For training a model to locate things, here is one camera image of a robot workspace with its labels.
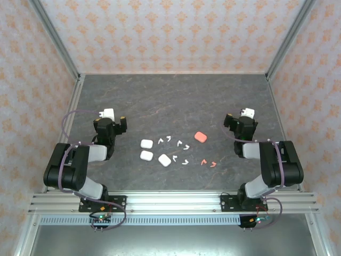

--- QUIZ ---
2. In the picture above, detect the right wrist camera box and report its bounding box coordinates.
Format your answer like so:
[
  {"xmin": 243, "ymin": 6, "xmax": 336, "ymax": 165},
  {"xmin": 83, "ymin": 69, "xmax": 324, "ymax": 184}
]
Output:
[{"xmin": 240, "ymin": 107, "xmax": 255, "ymax": 119}]

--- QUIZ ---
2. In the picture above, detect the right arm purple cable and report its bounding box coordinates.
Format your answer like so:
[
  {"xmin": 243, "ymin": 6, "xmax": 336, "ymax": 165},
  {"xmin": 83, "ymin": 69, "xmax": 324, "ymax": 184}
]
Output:
[{"xmin": 220, "ymin": 121, "xmax": 285, "ymax": 230}]

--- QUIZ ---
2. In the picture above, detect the grey metal sheet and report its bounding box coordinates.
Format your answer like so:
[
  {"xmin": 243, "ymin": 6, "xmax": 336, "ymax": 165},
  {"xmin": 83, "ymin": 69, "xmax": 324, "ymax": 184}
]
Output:
[{"xmin": 29, "ymin": 225, "xmax": 319, "ymax": 256}]

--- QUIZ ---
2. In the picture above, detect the aluminium mounting rail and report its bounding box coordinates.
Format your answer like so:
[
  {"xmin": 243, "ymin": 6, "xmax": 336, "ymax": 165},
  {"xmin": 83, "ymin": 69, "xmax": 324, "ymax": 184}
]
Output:
[{"xmin": 28, "ymin": 190, "xmax": 320, "ymax": 214}]

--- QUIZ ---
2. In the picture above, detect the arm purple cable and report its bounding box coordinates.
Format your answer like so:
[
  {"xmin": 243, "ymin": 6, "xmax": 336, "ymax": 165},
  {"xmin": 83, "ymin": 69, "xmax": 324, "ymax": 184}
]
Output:
[
  {"xmin": 58, "ymin": 110, "xmax": 127, "ymax": 231},
  {"xmin": 220, "ymin": 121, "xmax": 285, "ymax": 230}
]

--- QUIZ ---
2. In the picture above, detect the small circuit board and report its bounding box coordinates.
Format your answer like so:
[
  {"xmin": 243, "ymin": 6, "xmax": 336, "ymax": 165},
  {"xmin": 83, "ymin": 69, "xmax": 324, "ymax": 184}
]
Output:
[
  {"xmin": 89, "ymin": 213, "xmax": 112, "ymax": 230},
  {"xmin": 239, "ymin": 214, "xmax": 271, "ymax": 229}
]

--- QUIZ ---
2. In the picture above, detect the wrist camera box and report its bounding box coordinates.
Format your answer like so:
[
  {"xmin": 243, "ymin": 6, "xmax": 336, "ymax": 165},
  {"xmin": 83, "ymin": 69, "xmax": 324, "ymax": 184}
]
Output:
[
  {"xmin": 98, "ymin": 108, "xmax": 116, "ymax": 121},
  {"xmin": 240, "ymin": 107, "xmax": 255, "ymax": 119}
]

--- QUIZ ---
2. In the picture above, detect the aluminium table side rail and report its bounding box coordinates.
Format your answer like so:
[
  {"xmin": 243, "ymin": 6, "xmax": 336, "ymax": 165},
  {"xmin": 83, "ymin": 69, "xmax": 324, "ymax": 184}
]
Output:
[
  {"xmin": 266, "ymin": 76, "xmax": 304, "ymax": 193},
  {"xmin": 42, "ymin": 74, "xmax": 86, "ymax": 193}
]

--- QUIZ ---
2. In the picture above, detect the aluminium upright frame post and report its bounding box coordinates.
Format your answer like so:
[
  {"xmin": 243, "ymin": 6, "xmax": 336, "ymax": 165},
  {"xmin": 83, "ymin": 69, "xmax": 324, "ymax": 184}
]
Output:
[
  {"xmin": 29, "ymin": 0, "xmax": 82, "ymax": 81},
  {"xmin": 266, "ymin": 0, "xmax": 316, "ymax": 81}
]

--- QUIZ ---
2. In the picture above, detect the slotted grey cable duct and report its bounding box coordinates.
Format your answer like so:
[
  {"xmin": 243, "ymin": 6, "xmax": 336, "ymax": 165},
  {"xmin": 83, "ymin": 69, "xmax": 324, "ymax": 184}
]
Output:
[{"xmin": 39, "ymin": 215, "xmax": 242, "ymax": 226}]

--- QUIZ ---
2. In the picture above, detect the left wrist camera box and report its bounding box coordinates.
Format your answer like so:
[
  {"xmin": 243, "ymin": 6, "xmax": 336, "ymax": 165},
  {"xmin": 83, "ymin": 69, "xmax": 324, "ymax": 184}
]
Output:
[{"xmin": 98, "ymin": 108, "xmax": 116, "ymax": 121}]

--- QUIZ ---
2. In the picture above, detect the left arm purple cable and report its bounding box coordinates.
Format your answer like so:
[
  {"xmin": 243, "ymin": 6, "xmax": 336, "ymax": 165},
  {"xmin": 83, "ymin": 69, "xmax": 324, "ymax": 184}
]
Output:
[{"xmin": 58, "ymin": 110, "xmax": 127, "ymax": 231}]

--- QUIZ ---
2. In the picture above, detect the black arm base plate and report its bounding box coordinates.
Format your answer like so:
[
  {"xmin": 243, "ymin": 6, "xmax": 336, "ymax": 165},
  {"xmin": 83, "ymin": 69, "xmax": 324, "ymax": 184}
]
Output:
[
  {"xmin": 220, "ymin": 194, "xmax": 267, "ymax": 213},
  {"xmin": 79, "ymin": 195, "xmax": 127, "ymax": 213}
]

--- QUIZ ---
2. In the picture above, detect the pink earbud charging case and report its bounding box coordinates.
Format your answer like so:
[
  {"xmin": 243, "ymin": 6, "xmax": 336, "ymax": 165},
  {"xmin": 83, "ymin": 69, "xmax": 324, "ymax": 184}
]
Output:
[{"xmin": 193, "ymin": 131, "xmax": 208, "ymax": 143}]

